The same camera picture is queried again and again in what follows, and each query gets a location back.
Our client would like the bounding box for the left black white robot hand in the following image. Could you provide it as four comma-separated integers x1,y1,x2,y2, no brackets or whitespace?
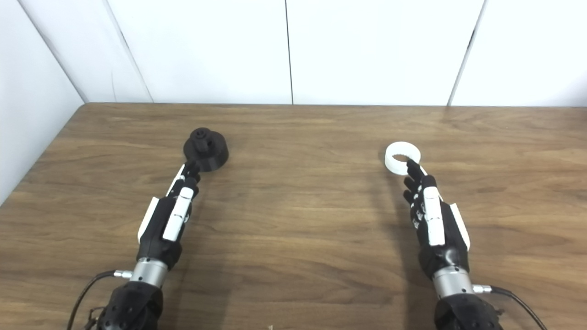
137,160,202,270

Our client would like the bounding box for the white plastic ring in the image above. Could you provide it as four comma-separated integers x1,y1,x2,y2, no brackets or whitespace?
384,142,421,176

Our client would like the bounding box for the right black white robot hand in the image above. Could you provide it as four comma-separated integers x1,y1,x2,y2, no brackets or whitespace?
403,160,471,280

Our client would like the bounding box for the round black plastic part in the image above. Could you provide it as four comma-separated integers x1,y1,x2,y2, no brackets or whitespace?
183,128,229,172

